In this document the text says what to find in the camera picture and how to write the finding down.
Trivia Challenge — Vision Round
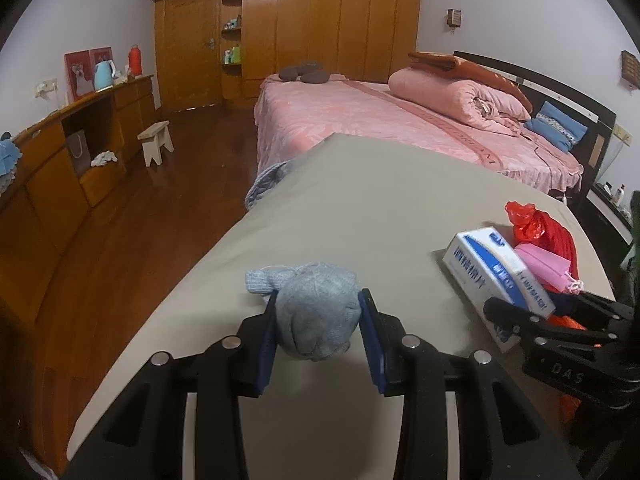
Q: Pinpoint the wooden dresser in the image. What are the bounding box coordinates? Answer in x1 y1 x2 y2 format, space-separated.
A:
0 74 156 306

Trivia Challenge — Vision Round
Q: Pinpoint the grey knit cloth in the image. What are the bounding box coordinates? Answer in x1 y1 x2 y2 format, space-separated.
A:
245 160 296 211

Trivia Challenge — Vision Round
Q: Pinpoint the wooden door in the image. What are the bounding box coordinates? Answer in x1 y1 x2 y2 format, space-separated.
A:
160 0 223 111

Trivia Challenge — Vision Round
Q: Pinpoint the black and white nightstand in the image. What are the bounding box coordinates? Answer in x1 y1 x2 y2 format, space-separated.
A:
582 185 636 281

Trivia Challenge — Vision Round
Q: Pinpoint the red gift bag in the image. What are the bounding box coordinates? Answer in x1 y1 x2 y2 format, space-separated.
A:
90 47 113 78
64 51 95 101

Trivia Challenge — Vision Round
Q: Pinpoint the wooden wardrobe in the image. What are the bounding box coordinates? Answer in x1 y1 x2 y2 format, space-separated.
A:
140 0 421 111

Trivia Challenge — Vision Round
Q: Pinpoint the light blue kettle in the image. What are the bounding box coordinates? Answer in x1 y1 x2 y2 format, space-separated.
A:
93 59 118 92

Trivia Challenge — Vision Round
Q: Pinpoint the small white wooden stool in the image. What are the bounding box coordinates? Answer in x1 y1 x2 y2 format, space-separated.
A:
137 121 175 167

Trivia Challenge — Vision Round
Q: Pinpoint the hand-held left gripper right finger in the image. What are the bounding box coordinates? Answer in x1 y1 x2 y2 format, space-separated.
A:
357 287 583 480

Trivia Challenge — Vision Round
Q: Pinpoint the grey knit sock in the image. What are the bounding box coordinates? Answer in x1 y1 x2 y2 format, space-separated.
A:
245 261 362 361

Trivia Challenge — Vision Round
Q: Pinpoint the blue knit cloth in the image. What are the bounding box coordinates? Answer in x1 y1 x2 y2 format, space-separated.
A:
0 132 21 193

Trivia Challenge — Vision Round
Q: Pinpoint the folded pink quilt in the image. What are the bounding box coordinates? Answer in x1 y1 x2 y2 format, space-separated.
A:
389 67 533 137

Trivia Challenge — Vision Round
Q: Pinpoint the white and blue carton box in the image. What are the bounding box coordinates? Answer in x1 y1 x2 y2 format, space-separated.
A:
442 227 557 353

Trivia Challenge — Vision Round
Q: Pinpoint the blue pillow with patterned band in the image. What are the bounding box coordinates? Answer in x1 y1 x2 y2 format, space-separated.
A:
525 101 588 153

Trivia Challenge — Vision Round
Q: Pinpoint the grey paper bag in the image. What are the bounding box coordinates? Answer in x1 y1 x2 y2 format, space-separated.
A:
67 130 91 176

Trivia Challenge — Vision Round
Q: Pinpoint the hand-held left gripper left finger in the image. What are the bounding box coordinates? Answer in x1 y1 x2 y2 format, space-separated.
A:
65 290 281 480

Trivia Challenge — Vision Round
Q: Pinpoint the brown neck pillow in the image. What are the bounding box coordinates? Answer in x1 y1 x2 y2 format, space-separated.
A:
279 61 331 84

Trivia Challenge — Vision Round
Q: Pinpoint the bed with pink sheet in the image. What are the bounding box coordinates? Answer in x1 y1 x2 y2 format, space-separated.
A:
254 50 617 201

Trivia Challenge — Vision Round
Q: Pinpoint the folded red-brown blanket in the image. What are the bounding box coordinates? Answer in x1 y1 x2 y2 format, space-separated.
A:
407 51 535 111

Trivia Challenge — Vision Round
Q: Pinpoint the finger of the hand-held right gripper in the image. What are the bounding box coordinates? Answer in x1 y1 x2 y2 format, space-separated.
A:
482 296 622 350
569 292 637 329

